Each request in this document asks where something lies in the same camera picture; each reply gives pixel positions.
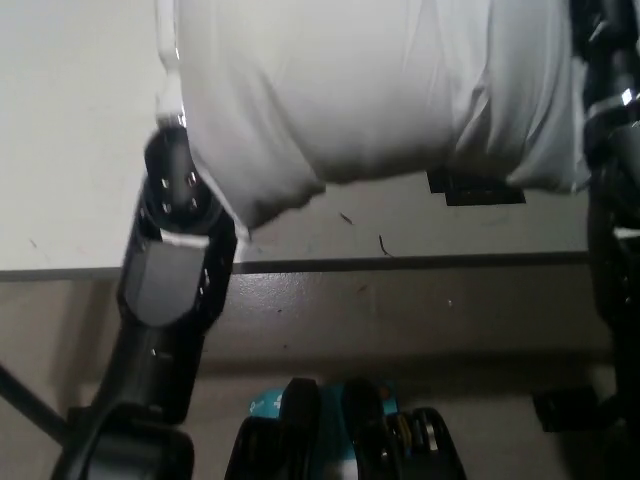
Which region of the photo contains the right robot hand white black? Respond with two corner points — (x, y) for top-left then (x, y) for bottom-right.
(570, 0), (640, 120)

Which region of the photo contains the white square pillow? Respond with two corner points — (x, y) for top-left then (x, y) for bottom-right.
(172, 0), (594, 240)

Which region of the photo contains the robot torso black teal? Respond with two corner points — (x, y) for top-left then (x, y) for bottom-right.
(229, 377), (469, 480)

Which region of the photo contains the black tape strip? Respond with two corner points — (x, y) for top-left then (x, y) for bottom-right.
(426, 169), (527, 207)

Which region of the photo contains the black diagonal table leg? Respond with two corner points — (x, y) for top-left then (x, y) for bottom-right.
(0, 360), (70, 444)

